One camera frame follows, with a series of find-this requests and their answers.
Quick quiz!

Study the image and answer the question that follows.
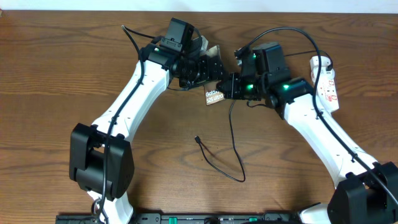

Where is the black charger cable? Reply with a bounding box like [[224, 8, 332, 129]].
[[194, 50, 334, 183]]

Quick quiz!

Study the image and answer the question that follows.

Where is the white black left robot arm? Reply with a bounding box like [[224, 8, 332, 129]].
[[69, 18, 226, 223]]

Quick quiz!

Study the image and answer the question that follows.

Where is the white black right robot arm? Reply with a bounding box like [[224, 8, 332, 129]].
[[216, 42, 397, 223]]

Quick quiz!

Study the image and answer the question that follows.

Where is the white power strip socket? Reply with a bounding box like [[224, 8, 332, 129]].
[[310, 56, 339, 113]]

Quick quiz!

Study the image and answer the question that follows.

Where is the black mounting rail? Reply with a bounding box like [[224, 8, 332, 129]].
[[55, 212, 301, 224]]

